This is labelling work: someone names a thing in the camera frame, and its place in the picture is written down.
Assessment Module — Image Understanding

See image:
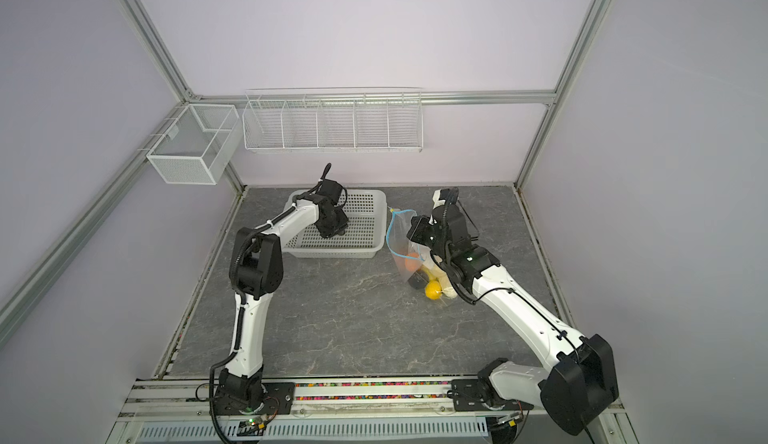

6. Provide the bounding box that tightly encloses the clear zip top bag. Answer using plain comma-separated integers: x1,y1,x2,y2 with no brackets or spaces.
385,209,458,301

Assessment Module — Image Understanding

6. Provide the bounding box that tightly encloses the orange toy fruit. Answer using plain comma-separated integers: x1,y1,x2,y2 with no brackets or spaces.
404,254,422,273

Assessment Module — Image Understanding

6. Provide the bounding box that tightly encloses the yellow toy lemon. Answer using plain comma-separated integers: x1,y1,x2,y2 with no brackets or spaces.
424,281,443,300

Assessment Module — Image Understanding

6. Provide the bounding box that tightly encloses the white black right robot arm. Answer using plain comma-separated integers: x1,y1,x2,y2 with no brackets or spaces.
407,188,619,436

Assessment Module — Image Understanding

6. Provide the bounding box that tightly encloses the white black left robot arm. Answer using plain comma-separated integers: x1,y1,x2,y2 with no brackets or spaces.
209,163,349,414

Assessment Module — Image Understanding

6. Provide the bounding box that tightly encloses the white perforated plastic basket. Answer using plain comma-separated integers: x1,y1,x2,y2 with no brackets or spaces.
283,189,387,259

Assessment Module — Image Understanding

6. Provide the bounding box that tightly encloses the white vent grille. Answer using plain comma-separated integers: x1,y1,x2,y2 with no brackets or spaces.
133,416,490,443

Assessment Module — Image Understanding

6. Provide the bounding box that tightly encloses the white wire wall shelf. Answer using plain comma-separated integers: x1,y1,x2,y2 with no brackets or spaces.
242,87,424,153

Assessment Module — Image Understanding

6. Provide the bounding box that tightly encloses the white mesh wall box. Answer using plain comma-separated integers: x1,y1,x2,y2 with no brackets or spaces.
147,104,243,186

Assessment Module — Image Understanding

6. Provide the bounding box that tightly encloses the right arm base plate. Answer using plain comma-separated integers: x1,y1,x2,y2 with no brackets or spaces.
446,377,534,412

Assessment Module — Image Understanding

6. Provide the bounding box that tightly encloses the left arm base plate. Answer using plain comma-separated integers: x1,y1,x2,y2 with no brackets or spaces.
214,382,295,417

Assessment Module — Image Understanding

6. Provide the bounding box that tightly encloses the aluminium front rail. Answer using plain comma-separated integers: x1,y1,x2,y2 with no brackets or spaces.
119,373,625,422

